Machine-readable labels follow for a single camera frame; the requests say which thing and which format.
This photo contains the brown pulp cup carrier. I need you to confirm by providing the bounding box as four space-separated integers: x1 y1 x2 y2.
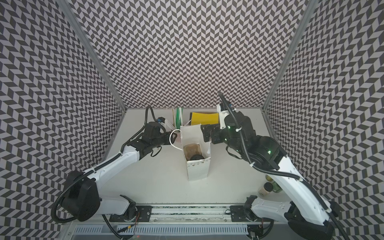
184 144 202 161

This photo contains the yellow paper napkin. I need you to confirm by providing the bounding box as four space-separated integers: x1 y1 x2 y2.
191 112 220 126

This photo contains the black takeout coffee cup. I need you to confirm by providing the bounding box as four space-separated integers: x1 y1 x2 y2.
190 155 205 161

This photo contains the white patterned gift bag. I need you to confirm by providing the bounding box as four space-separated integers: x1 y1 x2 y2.
169 124 212 182

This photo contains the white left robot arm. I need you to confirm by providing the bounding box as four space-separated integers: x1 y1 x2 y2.
51 106 176 224

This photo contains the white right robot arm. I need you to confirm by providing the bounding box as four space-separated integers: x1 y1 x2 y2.
201 93 350 240

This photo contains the wooden stir stick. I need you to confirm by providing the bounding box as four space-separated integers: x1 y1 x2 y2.
171 108 177 128

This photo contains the green wrapped straw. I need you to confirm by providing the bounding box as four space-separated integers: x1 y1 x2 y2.
175 107 183 129

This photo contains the brown cardboard napkin box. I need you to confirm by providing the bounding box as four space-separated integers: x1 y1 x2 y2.
188 111 220 127

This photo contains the yellow capped sauce bottle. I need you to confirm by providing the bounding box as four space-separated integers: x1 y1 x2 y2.
272 182 282 193

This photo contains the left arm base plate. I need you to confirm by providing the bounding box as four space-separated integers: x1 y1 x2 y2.
109 206 153 223

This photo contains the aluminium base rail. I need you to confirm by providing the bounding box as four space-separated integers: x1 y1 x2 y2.
89 203 319 238

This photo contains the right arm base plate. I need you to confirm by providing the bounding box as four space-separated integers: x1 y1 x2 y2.
225 205 272 225

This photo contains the aluminium frame corner post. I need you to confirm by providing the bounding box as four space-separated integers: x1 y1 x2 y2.
262 0 319 112

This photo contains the aluminium left corner post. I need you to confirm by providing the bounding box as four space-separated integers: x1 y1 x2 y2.
56 0 127 111

